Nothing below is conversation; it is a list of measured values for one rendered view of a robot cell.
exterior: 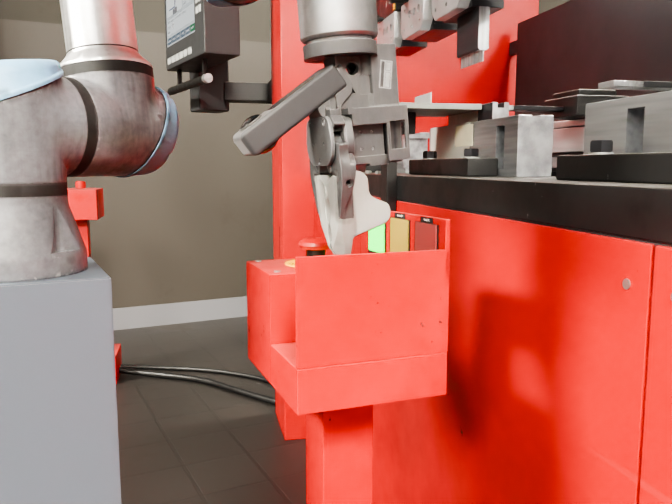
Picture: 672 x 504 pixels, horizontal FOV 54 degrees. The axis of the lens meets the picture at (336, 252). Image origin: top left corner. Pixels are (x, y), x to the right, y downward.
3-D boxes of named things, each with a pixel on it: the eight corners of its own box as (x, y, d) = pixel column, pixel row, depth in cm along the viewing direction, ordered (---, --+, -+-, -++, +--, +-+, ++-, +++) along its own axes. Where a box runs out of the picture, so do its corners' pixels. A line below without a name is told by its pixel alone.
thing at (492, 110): (448, 126, 132) (448, 111, 131) (462, 126, 132) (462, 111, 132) (492, 120, 112) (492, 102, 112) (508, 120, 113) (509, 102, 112)
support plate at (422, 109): (316, 115, 127) (316, 109, 127) (444, 117, 133) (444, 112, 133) (336, 106, 110) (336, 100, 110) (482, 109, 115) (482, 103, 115)
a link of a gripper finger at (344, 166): (360, 218, 61) (353, 123, 60) (345, 220, 61) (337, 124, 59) (342, 215, 66) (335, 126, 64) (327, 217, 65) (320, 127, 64)
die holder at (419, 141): (354, 171, 203) (354, 140, 202) (373, 171, 204) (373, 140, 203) (405, 173, 155) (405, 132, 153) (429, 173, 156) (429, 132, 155)
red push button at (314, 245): (294, 267, 77) (294, 236, 77) (326, 265, 78) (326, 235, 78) (304, 272, 73) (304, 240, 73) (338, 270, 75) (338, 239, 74)
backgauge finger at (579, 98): (474, 118, 130) (474, 92, 129) (591, 120, 136) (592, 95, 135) (501, 114, 118) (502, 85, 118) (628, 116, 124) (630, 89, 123)
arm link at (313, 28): (311, -13, 58) (285, 8, 65) (315, 41, 58) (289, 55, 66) (388, -13, 60) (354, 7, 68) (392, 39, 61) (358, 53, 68)
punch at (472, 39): (456, 68, 128) (457, 18, 127) (465, 69, 128) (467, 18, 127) (477, 60, 118) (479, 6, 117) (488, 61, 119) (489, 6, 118)
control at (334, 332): (247, 358, 80) (245, 210, 77) (368, 345, 85) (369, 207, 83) (297, 416, 61) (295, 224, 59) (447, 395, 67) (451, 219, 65)
